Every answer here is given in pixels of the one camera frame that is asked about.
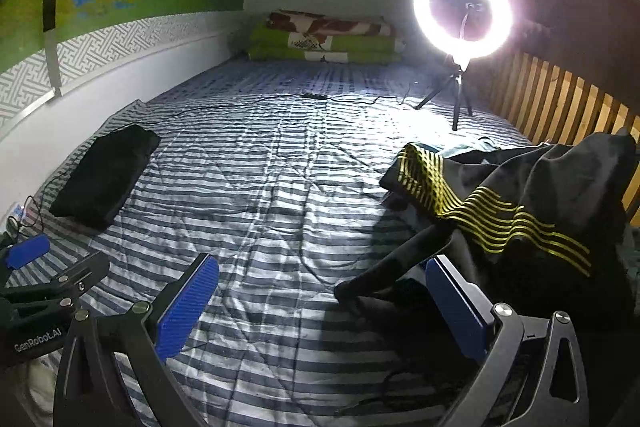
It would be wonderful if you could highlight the black tripod stand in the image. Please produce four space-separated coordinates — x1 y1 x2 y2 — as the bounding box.
414 57 475 132

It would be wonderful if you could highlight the thin black cable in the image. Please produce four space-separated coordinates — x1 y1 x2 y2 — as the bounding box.
107 82 423 132

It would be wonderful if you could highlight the wooden slat railing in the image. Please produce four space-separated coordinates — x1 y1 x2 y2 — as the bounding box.
487 49 640 228

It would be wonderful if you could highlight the white power strip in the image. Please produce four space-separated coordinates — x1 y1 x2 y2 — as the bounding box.
7 202 31 228

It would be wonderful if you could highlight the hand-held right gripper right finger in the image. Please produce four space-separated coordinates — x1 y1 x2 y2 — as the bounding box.
425 254 592 427

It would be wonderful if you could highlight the black garment with yellow stripes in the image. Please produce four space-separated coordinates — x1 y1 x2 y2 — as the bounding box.
334 127 640 358

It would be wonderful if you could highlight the black charger cable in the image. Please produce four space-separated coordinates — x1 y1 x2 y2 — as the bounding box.
10 194 47 238

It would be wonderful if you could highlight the blue white striped bed sheet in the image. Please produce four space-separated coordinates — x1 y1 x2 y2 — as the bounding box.
0 57 541 427

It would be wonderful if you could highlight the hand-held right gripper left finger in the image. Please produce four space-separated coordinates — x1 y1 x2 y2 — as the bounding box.
52 252 221 427

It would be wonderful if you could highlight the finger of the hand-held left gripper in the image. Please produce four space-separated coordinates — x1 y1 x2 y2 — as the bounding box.
0 234 52 282
0 251 111 309

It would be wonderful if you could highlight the folded black cloth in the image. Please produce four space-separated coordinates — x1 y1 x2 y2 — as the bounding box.
48 124 162 230

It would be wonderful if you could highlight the brown white folded blanket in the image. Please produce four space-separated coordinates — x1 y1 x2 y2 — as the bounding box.
265 9 395 38

